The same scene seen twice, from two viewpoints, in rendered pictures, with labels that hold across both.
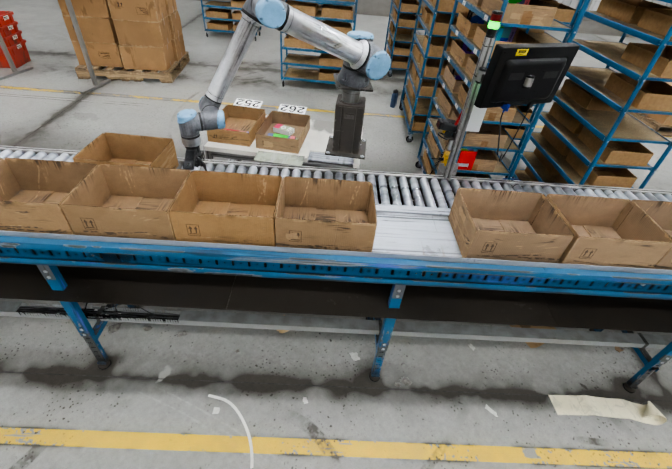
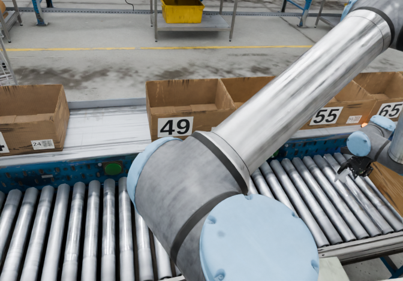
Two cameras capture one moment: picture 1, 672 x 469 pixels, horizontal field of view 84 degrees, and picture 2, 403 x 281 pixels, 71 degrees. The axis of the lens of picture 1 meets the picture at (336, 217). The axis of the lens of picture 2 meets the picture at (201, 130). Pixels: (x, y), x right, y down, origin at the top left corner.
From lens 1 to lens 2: 2.41 m
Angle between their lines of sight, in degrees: 102
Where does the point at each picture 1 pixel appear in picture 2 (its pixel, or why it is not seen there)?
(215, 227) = (255, 86)
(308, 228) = (194, 85)
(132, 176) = (351, 108)
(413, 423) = not seen: hidden behind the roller
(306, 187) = (213, 118)
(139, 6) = not seen: outside the picture
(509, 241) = (31, 93)
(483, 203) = (20, 137)
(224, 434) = not seen: hidden behind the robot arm
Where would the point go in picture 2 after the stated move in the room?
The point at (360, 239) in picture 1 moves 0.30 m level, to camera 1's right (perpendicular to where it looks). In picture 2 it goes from (156, 94) to (96, 95)
